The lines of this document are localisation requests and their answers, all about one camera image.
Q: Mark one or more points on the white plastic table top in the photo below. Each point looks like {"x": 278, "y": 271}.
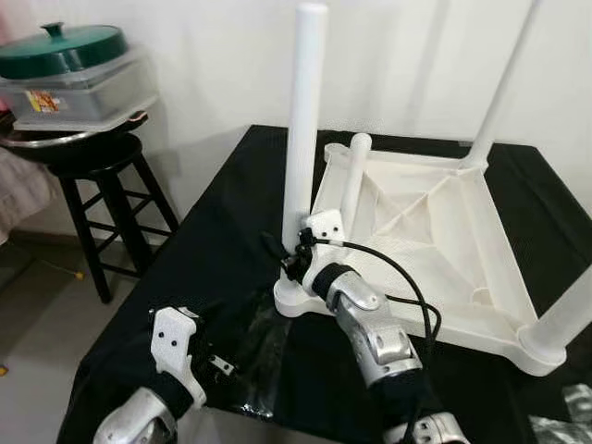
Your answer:
{"x": 435, "y": 240}

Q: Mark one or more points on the clear container green lid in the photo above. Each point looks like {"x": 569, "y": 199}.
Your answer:
{"x": 69, "y": 79}

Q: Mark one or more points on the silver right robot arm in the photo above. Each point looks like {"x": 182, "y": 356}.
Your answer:
{"x": 379, "y": 342}

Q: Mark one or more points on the beige tablecloth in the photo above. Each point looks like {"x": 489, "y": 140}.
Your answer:
{"x": 14, "y": 194}

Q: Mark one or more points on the black tablecloth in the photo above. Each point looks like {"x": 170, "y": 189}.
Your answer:
{"x": 203, "y": 231}

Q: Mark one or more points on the yellow capped thin rod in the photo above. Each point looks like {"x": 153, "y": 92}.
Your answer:
{"x": 79, "y": 275}

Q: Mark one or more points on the clear adhesive tape patch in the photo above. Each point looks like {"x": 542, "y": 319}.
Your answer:
{"x": 564, "y": 416}
{"x": 264, "y": 361}

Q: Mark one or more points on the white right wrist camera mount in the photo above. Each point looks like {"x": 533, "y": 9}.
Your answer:
{"x": 326, "y": 231}

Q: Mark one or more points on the dark wooden stool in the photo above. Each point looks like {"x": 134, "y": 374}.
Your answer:
{"x": 106, "y": 208}

